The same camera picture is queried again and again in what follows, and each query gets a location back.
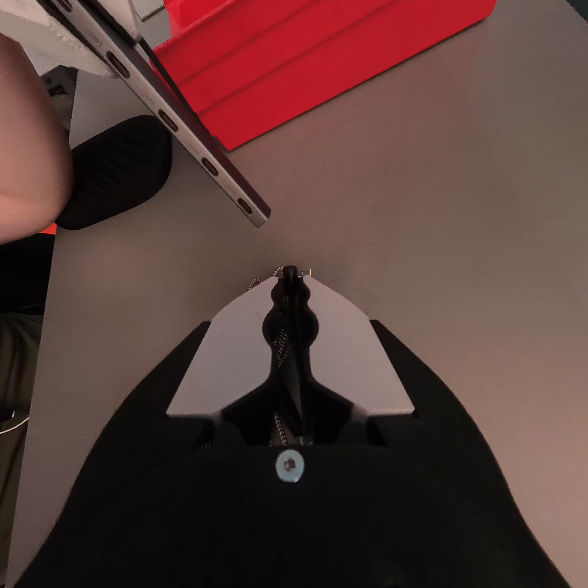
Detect black and white braided cable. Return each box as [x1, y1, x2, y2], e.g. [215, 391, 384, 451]
[246, 266, 314, 447]

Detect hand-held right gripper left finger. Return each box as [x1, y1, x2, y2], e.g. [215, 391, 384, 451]
[165, 276, 282, 420]

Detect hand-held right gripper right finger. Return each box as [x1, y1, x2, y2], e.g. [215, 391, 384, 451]
[301, 275, 416, 418]

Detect red plastic bin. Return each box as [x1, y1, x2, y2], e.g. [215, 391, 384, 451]
[151, 0, 499, 152]

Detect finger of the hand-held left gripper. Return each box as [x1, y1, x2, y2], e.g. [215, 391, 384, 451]
[0, 5, 120, 80]
[99, 0, 143, 44]

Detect person's left forearm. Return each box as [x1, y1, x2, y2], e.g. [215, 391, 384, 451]
[0, 33, 75, 245]

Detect black elbow pad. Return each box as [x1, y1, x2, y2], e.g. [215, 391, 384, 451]
[54, 115, 174, 232]

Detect grey usb hub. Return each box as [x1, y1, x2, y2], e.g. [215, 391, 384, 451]
[39, 0, 273, 229]

